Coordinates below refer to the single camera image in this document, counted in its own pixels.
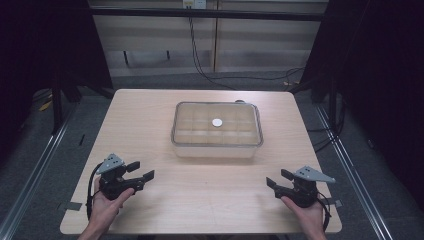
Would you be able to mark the clear plastic container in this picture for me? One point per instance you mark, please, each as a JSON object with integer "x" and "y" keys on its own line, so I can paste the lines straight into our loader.
{"x": 216, "y": 128}

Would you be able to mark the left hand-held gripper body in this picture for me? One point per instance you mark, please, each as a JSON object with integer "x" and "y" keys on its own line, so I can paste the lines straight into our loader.
{"x": 115, "y": 183}

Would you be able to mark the white round lid valve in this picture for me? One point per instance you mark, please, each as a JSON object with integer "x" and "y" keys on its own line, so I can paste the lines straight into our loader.
{"x": 217, "y": 122}

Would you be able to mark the black horizontal metal bar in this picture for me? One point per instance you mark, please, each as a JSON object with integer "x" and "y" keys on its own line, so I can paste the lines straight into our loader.
{"x": 206, "y": 14}

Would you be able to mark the grey tape strip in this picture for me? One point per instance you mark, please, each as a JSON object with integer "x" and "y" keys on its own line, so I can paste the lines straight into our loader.
{"x": 73, "y": 206}
{"x": 335, "y": 202}

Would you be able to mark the black curtain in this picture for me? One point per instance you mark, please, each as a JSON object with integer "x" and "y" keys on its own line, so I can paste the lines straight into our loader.
{"x": 43, "y": 43}
{"x": 380, "y": 83}

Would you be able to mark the person's right hand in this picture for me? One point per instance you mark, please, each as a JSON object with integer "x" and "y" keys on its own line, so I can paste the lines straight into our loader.
{"x": 308, "y": 216}

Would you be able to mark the person's left hand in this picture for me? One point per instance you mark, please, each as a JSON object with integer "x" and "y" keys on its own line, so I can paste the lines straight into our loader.
{"x": 106, "y": 208}

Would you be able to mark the metal floor rail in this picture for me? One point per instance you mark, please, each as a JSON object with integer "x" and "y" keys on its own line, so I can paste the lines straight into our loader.
{"x": 353, "y": 173}
{"x": 30, "y": 176}

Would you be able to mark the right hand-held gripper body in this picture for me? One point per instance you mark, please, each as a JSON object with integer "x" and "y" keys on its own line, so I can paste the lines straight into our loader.
{"x": 305, "y": 188}

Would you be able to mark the white wall socket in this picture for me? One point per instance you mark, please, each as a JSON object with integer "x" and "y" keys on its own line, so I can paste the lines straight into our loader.
{"x": 195, "y": 3}

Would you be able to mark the yellow floor tape piece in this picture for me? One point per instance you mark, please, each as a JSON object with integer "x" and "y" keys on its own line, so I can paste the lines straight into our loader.
{"x": 45, "y": 106}

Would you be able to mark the clear plastic storage box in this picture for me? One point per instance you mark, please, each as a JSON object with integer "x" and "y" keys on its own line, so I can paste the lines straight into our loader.
{"x": 215, "y": 151}

